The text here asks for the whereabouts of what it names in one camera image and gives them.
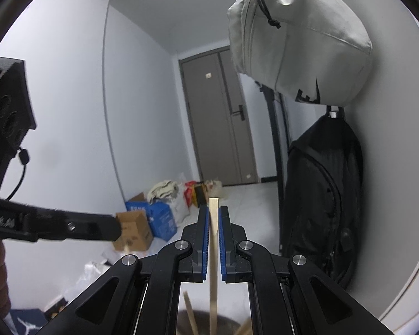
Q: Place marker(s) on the beige fabric bag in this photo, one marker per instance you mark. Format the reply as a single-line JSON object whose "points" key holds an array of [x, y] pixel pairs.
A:
{"points": [[300, 35]]}

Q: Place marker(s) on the red bag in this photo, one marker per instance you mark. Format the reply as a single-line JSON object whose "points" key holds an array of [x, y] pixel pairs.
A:
{"points": [[190, 192]]}

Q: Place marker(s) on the black backpack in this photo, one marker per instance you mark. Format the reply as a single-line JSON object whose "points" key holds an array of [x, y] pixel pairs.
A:
{"points": [[321, 195]]}

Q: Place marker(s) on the black metal stand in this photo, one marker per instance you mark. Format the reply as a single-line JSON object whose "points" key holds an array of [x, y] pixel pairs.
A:
{"points": [[274, 129]]}

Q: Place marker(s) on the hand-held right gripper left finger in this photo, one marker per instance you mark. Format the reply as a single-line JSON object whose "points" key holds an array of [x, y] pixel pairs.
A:
{"points": [[204, 247]]}

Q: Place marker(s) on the blue shoe box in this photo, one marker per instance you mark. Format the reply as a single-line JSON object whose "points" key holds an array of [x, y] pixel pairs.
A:
{"points": [[24, 322]]}

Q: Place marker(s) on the blue cardboard box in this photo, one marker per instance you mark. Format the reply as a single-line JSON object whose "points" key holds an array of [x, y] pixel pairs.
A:
{"points": [[162, 218]]}

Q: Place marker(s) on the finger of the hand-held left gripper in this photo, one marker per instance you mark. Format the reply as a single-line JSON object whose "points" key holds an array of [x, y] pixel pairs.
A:
{"points": [[83, 228]]}

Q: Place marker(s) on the clear plastic bag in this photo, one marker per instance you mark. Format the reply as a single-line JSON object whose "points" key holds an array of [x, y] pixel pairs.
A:
{"points": [[214, 185]]}

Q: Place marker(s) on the white tote bag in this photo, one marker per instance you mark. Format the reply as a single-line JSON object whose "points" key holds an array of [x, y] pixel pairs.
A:
{"points": [[164, 190]]}

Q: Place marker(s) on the wooden chopstick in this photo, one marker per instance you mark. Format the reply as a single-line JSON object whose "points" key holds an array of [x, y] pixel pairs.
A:
{"points": [[213, 223], [190, 315]]}

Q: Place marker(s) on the black yellow bag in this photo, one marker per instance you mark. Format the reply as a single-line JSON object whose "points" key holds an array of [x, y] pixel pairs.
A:
{"points": [[199, 195]]}

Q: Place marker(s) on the grey door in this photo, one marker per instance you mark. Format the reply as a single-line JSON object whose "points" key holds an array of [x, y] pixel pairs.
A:
{"points": [[216, 118]]}

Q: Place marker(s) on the crumpled clear plastic bags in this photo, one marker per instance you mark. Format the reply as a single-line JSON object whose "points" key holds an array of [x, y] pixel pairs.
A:
{"points": [[89, 274]]}

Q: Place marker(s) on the brown cardboard box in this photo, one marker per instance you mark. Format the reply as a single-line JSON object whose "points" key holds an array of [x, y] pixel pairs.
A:
{"points": [[137, 230]]}

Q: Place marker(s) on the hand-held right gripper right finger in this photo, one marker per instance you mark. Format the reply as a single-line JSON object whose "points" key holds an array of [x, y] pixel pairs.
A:
{"points": [[224, 247]]}

